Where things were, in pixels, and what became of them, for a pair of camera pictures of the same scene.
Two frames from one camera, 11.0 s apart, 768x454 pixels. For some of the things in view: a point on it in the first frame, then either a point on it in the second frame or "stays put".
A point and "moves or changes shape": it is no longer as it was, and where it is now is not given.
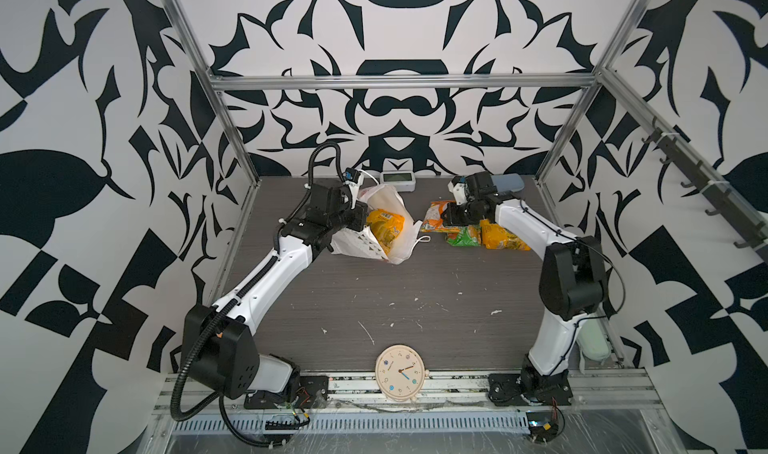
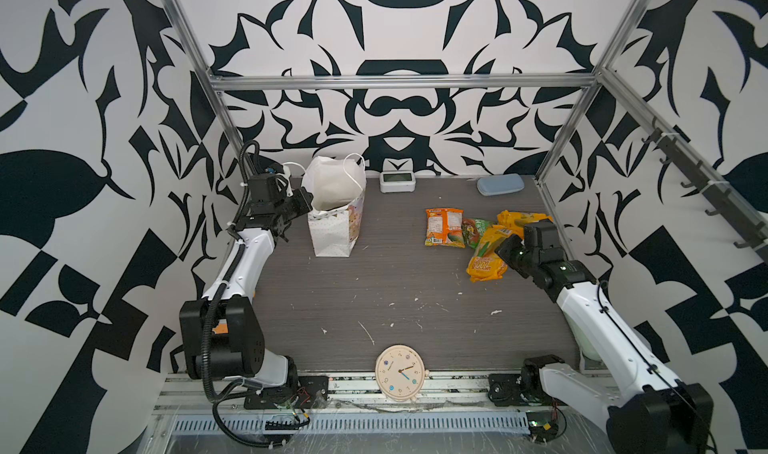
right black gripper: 450,215 -> 506,248
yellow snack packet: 386,226 -> 486,265
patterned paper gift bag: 391,230 moves or changes shape
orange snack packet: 433,221 moves or changes shape
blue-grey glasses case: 508,182 stays put
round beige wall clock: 400,371 stays put
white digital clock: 401,180 stays put
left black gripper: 356,222 -> 304,198
